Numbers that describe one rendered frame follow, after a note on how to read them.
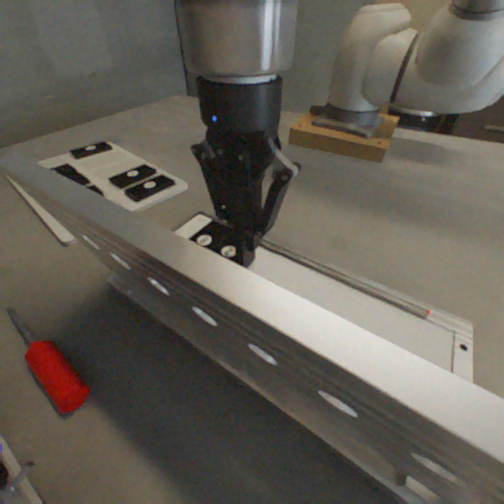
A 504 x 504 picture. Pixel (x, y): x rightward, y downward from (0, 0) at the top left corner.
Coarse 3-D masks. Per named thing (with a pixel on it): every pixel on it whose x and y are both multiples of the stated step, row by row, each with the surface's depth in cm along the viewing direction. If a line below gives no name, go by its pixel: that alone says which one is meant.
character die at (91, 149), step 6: (96, 144) 73; (102, 144) 73; (108, 144) 73; (72, 150) 69; (78, 150) 70; (84, 150) 69; (90, 150) 70; (96, 150) 70; (102, 150) 71; (108, 150) 72; (78, 156) 67; (84, 156) 68
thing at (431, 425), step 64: (64, 192) 17; (128, 256) 17; (192, 256) 13; (192, 320) 24; (256, 320) 11; (320, 320) 10; (320, 384) 13; (384, 384) 8; (448, 384) 8; (384, 448) 16; (448, 448) 9
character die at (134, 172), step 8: (136, 168) 61; (144, 168) 61; (152, 168) 61; (112, 176) 58; (120, 176) 58; (128, 176) 58; (136, 176) 58; (144, 176) 59; (120, 184) 55; (128, 184) 57
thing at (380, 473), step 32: (128, 288) 33; (352, 288) 34; (384, 288) 34; (160, 320) 31; (448, 320) 31; (224, 352) 26; (256, 384) 26; (288, 416) 24; (320, 416) 23; (352, 448) 22; (384, 480) 20
